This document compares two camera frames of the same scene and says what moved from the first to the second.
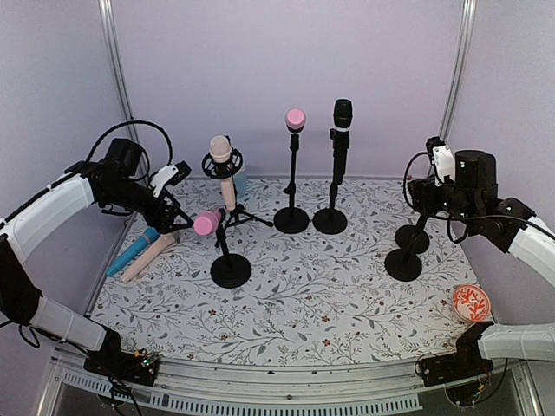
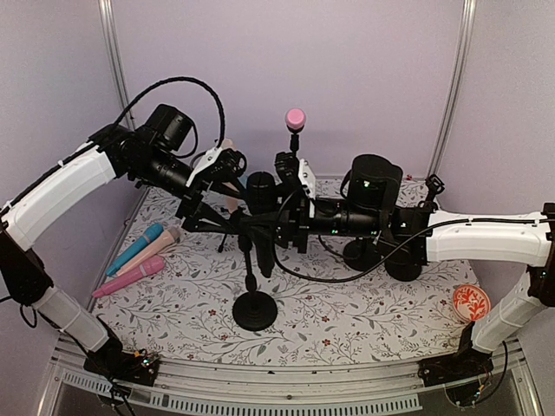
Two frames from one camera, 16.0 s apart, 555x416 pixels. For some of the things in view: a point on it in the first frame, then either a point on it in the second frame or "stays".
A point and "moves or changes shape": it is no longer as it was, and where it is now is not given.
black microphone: (342, 116) -> (261, 201)
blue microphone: (150, 235) stays
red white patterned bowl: (471, 302) stays
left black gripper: (164, 224) -> (195, 208)
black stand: (229, 269) -> (362, 254)
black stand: (402, 264) stays
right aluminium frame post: (460, 71) stays
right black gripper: (421, 191) -> (292, 224)
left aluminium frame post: (111, 28) stays
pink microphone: (207, 223) moves or changes shape
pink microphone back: (295, 118) stays
